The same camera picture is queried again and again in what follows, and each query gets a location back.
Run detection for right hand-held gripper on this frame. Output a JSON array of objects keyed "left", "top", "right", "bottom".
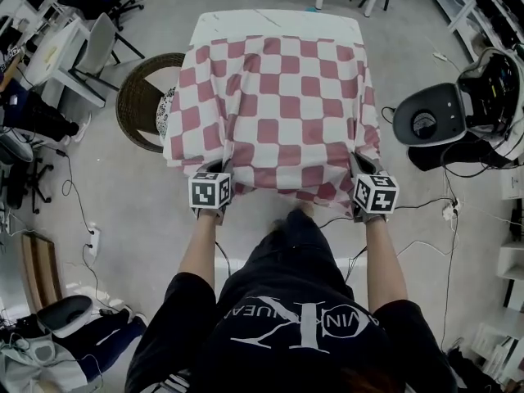
[{"left": 348, "top": 151, "right": 400, "bottom": 224}]

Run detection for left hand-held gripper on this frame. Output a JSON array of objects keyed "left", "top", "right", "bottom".
[{"left": 187, "top": 158, "right": 237, "bottom": 225}]

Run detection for pink white checkered tablecloth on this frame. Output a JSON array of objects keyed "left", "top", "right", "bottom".
[{"left": 161, "top": 34, "right": 382, "bottom": 217}]

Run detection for person's right forearm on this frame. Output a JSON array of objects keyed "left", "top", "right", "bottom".
[{"left": 363, "top": 219, "right": 409, "bottom": 306}]

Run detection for person's left forearm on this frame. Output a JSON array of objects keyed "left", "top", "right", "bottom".
[{"left": 178, "top": 215, "right": 224, "bottom": 294}]

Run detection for floral seat cushion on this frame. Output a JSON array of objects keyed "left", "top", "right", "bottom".
[{"left": 154, "top": 86, "right": 177, "bottom": 141}]

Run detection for white power adapter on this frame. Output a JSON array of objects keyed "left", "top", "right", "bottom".
[{"left": 441, "top": 201, "right": 463, "bottom": 221}]

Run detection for white grey helmet device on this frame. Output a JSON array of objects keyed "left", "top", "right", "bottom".
[
  {"left": 392, "top": 82, "right": 470, "bottom": 146},
  {"left": 0, "top": 133, "right": 34, "bottom": 163},
  {"left": 36, "top": 295, "right": 93, "bottom": 339}
]

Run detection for brown wicker chair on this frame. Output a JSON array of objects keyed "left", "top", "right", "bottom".
[{"left": 115, "top": 52, "right": 186, "bottom": 154}]

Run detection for person's black printed t-shirt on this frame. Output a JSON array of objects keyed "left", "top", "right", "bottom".
[{"left": 126, "top": 209, "right": 458, "bottom": 393}]

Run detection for black electronics backpack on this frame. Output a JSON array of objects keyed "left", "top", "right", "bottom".
[{"left": 457, "top": 46, "right": 524, "bottom": 138}]

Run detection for white table with black legs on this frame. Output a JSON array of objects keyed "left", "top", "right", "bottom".
[{"left": 190, "top": 9, "right": 366, "bottom": 51}]

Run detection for white storage shelf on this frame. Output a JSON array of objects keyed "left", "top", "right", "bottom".
[{"left": 497, "top": 242, "right": 524, "bottom": 282}]

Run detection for grey shell chair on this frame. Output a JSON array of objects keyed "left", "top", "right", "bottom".
[{"left": 67, "top": 12, "right": 147, "bottom": 108}]

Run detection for white desk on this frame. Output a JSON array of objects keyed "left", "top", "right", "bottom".
[{"left": 18, "top": 16, "right": 108, "bottom": 109}]

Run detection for wooden planks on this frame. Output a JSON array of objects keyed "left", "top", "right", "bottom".
[{"left": 20, "top": 231, "right": 63, "bottom": 311}]

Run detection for black bag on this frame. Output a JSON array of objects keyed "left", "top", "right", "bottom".
[{"left": 448, "top": 348, "right": 492, "bottom": 384}]

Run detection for black floor cable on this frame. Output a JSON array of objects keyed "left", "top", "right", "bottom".
[
  {"left": 81, "top": 243, "right": 124, "bottom": 302},
  {"left": 55, "top": 148, "right": 94, "bottom": 235}
]

